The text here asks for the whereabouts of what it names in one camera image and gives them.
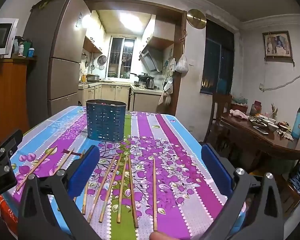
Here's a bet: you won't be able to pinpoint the green container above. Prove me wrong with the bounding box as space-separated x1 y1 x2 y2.
22 41 32 57

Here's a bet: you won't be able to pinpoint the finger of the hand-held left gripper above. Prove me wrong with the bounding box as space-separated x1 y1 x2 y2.
0 129 23 174

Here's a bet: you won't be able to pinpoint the hanging bags by doorway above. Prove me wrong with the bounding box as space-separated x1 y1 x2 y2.
158 76 174 106

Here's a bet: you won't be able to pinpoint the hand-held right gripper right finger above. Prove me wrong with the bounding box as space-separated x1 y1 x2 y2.
199 143 284 240

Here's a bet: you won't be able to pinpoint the white wall cable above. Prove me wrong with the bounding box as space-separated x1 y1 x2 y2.
259 64 300 92

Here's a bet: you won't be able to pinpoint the person's right hand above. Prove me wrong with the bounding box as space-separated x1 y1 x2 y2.
149 231 177 240

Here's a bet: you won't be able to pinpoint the beige kitchen base cabinets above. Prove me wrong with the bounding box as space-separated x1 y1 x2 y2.
78 83 163 113

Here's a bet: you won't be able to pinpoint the steel range hood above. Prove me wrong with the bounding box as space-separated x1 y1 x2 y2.
139 48 164 74

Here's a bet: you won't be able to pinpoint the dark wooden chair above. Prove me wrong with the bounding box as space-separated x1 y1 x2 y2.
204 92 233 143

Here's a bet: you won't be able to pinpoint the round gold wall plate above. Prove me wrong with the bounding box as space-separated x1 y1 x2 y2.
186 9 207 29

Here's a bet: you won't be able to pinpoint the dark room window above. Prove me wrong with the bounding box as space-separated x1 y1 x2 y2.
200 19 235 96

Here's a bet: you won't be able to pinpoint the red lidded glass jar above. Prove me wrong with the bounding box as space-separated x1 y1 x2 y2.
250 100 263 117

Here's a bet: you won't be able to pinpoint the white microwave oven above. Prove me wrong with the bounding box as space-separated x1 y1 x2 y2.
0 18 19 59

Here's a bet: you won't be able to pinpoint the brown refrigerator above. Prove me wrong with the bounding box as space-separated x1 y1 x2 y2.
22 0 91 130

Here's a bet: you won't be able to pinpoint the orange wooden cabinet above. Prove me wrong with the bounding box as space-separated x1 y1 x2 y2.
0 56 37 153

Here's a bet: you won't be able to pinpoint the blue thermos bottle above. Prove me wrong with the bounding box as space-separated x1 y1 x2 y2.
291 104 300 140

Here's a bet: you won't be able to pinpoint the orange printed bag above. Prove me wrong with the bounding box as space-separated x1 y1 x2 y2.
0 194 18 238

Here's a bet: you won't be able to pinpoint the hanging white plastic bag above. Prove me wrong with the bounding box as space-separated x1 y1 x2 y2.
175 52 189 73

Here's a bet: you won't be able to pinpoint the beige upper kitchen cabinets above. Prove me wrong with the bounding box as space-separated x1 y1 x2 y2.
82 10 176 54

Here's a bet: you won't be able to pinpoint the blue perforated utensil holder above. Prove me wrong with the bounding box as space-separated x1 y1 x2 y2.
86 99 127 142

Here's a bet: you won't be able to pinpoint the dark wooden dining table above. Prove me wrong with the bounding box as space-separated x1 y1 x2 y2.
219 112 300 176

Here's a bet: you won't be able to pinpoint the black wok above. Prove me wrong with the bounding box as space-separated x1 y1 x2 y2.
129 72 155 81

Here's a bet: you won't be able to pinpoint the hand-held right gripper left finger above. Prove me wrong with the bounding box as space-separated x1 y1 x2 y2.
17 145 102 240

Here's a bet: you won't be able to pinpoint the framed elephant picture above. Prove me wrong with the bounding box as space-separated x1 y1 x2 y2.
262 30 294 60

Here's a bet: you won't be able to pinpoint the refrigerator sticker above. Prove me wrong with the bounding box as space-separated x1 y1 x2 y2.
75 12 84 28

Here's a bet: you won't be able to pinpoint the plate of green vegetables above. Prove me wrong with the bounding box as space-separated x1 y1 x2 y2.
250 119 268 128

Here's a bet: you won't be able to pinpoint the kitchen ceiling light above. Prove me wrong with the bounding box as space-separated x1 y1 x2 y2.
118 12 142 29

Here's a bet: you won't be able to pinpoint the striped floral tablecloth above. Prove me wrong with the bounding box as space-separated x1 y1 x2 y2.
9 106 247 240

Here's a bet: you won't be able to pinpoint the red basket with bag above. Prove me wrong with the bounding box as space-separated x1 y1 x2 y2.
231 94 248 113

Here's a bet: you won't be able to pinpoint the pink cloth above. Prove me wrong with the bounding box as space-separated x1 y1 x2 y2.
229 109 249 120

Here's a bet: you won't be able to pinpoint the barred kitchen window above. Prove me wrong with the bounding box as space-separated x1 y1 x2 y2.
106 36 136 79

